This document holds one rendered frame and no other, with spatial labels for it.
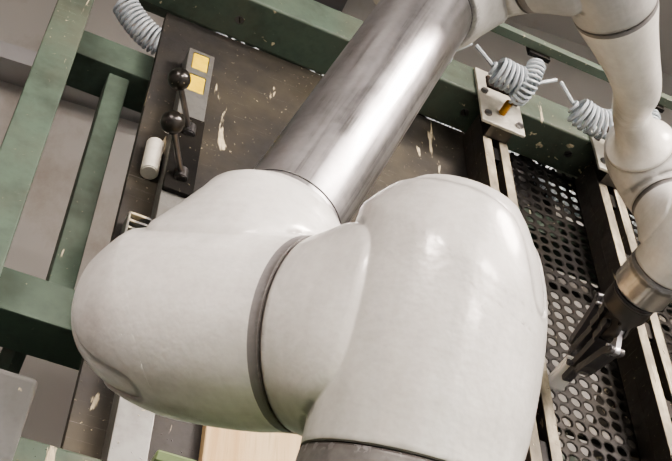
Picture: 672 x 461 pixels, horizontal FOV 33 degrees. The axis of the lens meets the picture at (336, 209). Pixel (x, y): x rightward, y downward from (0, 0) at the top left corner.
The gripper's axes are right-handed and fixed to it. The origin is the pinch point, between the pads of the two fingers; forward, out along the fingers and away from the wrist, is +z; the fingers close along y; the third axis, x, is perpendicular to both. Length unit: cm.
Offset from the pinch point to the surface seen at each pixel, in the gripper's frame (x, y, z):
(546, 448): 4.4, -15.2, 2.0
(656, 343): -23.8, 17.7, 1.6
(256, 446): 49, -27, 7
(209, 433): 56, -27, 7
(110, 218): 52, 192, 172
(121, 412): 69, -30, 5
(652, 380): -20.2, 7.4, 1.4
